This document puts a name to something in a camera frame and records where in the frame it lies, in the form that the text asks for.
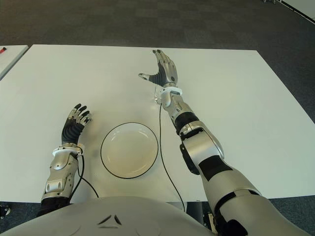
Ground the clear water bottle blue cap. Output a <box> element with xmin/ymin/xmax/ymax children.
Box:
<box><xmin>153</xmin><ymin>86</ymin><xmax>164</xmax><ymax>103</ymax></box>

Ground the robot left hand black silver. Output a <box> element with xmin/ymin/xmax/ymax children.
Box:
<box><xmin>61</xmin><ymin>103</ymin><xmax>93</xmax><ymax>145</ymax></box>

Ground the white plate black rim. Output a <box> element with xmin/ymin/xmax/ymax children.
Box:
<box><xmin>100</xmin><ymin>122</ymin><xmax>159</xmax><ymax>179</ymax></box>

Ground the black caster wheel base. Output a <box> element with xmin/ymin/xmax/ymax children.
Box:
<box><xmin>0</xmin><ymin>206</ymin><xmax>11</xmax><ymax>220</ymax></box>

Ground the white side table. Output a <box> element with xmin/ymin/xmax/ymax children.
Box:
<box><xmin>0</xmin><ymin>45</ymin><xmax>30</xmax><ymax>82</ymax></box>

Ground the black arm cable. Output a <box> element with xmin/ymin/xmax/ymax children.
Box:
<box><xmin>158</xmin><ymin>103</ymin><xmax>186</xmax><ymax>212</ymax></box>
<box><xmin>68</xmin><ymin>152</ymin><xmax>100</xmax><ymax>205</ymax></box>

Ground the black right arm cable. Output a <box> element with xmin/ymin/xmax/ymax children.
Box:
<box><xmin>158</xmin><ymin>103</ymin><xmax>186</xmax><ymax>212</ymax></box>

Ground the grey robot torso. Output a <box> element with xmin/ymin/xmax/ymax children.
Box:
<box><xmin>0</xmin><ymin>195</ymin><xmax>217</xmax><ymax>236</ymax></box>

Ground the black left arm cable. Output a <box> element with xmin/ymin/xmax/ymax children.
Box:
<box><xmin>68</xmin><ymin>152</ymin><xmax>100</xmax><ymax>205</ymax></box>

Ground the robot right hand black silver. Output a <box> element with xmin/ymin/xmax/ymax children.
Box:
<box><xmin>138</xmin><ymin>49</ymin><xmax>178</xmax><ymax>87</ymax></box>

